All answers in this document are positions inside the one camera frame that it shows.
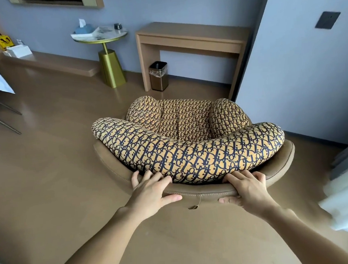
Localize dark wall switch plate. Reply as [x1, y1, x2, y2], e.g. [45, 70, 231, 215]
[314, 10, 342, 31]

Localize round gold side table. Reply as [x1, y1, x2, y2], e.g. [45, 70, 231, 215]
[70, 23, 132, 92]

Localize low wooden bench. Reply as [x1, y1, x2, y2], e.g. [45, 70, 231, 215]
[0, 46, 102, 84]

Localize white box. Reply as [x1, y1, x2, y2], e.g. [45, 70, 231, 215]
[3, 43, 33, 60]

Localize patterned curved bolster pillow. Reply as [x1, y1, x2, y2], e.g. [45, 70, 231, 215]
[91, 103, 288, 193]

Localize yellow paper bag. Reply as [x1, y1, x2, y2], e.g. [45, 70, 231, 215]
[0, 31, 15, 51]

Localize blue tissue box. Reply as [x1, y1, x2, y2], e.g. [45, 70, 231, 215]
[74, 18, 96, 35]

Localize person's right forearm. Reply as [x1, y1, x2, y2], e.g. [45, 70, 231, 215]
[262, 198, 348, 264]

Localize brown leather armchair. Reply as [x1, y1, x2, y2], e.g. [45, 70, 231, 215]
[92, 112, 299, 218]

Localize gold framed wall screen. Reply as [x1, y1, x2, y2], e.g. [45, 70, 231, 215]
[9, 0, 105, 16]

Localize patterned seat cushion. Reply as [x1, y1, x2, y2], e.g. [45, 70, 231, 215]
[124, 88, 251, 147]

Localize white papers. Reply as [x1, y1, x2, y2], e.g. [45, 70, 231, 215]
[70, 25, 115, 43]

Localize person's left forearm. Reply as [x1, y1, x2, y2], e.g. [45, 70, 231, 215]
[36, 205, 149, 264]

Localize person's right hand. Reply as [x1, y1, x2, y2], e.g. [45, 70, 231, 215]
[216, 168, 280, 222]

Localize light wooden console desk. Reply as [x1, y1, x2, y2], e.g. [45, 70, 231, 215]
[134, 14, 257, 108]

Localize steel trash bin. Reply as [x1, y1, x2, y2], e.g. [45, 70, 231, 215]
[148, 61, 170, 93]

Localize person's left hand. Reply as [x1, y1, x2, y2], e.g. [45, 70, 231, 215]
[121, 167, 184, 222]

